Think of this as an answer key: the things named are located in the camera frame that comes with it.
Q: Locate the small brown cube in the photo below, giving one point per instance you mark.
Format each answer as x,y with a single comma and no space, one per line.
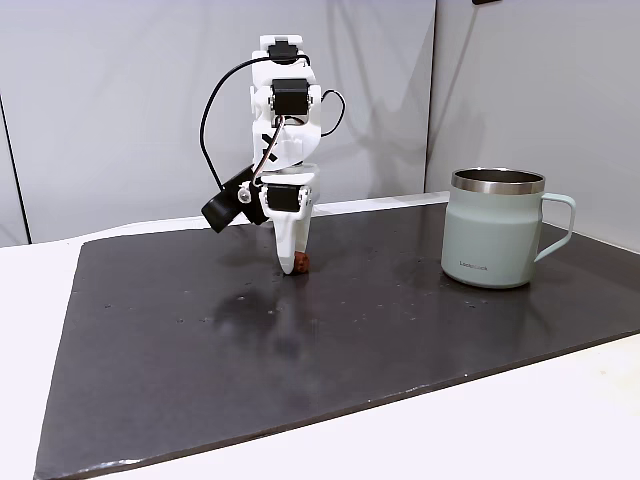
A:
302,262

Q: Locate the dark grey table mat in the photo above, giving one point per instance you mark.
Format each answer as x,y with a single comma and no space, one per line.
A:
350,350

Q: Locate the grey fabric partition panel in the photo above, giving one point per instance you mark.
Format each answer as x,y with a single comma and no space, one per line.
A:
540,90
150,100

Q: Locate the pale green steel-rimmed mug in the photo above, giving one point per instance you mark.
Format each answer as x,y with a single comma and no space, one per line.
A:
490,235

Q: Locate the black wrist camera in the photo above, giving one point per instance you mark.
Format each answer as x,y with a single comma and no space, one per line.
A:
227,202

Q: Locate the black wall-mounted object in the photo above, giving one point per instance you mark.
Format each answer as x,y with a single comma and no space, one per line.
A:
486,2

